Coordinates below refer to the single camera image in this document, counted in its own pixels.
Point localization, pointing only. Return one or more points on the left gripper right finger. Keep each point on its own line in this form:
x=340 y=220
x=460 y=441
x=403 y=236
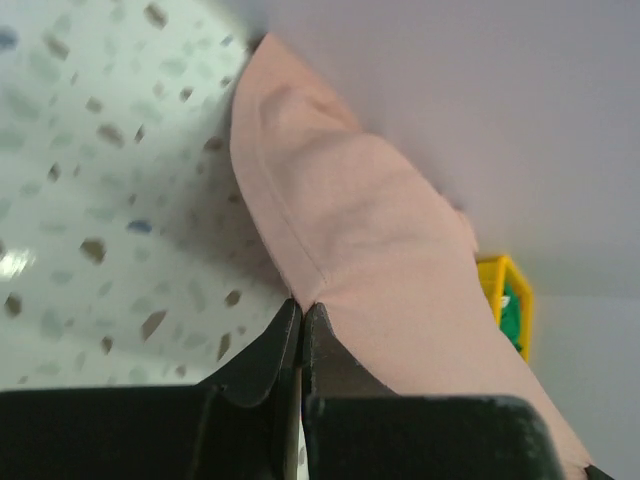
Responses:
x=356 y=428

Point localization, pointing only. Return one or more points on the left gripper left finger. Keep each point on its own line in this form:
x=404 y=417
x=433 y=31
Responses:
x=241 y=422

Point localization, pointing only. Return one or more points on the pink t shirt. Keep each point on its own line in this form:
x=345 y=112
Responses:
x=352 y=225

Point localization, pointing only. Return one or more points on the green t shirt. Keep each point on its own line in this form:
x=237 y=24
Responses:
x=510 y=320

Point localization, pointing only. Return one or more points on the yellow plastic bin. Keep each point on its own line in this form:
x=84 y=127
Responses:
x=494 y=273

